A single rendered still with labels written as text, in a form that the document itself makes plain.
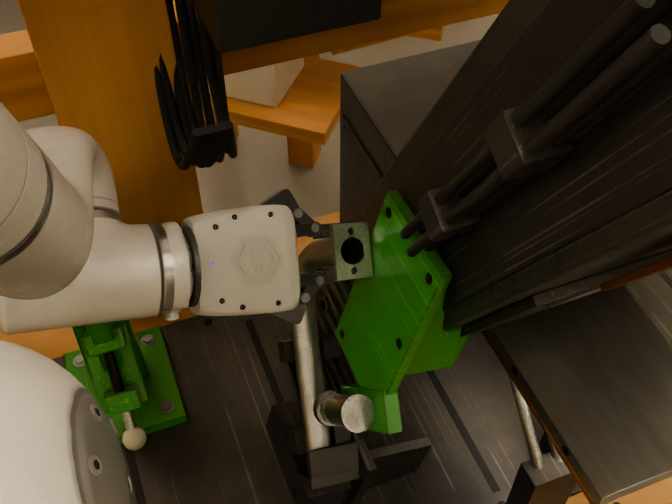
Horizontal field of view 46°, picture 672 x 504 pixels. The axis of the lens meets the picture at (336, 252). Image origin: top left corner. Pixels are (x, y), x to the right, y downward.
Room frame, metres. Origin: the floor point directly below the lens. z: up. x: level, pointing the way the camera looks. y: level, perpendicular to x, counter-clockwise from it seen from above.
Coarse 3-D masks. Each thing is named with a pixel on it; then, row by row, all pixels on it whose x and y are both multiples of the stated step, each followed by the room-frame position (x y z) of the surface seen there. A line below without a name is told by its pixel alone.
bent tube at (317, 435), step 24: (336, 240) 0.52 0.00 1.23; (360, 240) 0.52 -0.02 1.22; (312, 264) 0.55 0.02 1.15; (336, 264) 0.50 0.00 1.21; (360, 264) 0.51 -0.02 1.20; (312, 312) 0.54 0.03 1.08; (312, 336) 0.52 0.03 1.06; (312, 360) 0.50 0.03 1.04; (312, 384) 0.48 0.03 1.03; (312, 408) 0.46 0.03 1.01; (312, 432) 0.44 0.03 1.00
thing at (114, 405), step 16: (128, 336) 0.55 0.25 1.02; (96, 352) 0.51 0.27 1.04; (112, 352) 0.52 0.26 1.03; (128, 352) 0.53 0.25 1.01; (96, 368) 0.52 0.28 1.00; (112, 368) 0.51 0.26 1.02; (128, 368) 0.52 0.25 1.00; (96, 384) 0.50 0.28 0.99; (112, 384) 0.49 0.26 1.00; (128, 384) 0.51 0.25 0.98; (112, 400) 0.48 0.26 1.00; (128, 400) 0.48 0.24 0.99; (144, 400) 0.50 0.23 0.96
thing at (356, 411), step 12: (324, 396) 0.45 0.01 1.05; (336, 396) 0.44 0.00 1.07; (348, 396) 0.42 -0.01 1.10; (360, 396) 0.42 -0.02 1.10; (324, 408) 0.43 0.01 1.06; (336, 408) 0.42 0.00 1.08; (348, 408) 0.41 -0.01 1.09; (360, 408) 0.41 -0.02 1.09; (372, 408) 0.41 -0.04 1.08; (324, 420) 0.43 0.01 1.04; (336, 420) 0.41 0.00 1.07; (348, 420) 0.40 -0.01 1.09; (360, 420) 0.40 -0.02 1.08; (372, 420) 0.40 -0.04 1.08
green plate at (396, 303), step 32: (384, 224) 0.52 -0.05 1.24; (384, 256) 0.50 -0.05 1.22; (416, 256) 0.47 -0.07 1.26; (352, 288) 0.52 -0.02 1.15; (384, 288) 0.48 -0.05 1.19; (416, 288) 0.45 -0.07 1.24; (352, 320) 0.50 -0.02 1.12; (384, 320) 0.46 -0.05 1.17; (416, 320) 0.43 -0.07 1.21; (352, 352) 0.48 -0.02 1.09; (384, 352) 0.44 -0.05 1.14; (416, 352) 0.44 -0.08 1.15; (448, 352) 0.45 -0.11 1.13; (384, 384) 0.42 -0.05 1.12
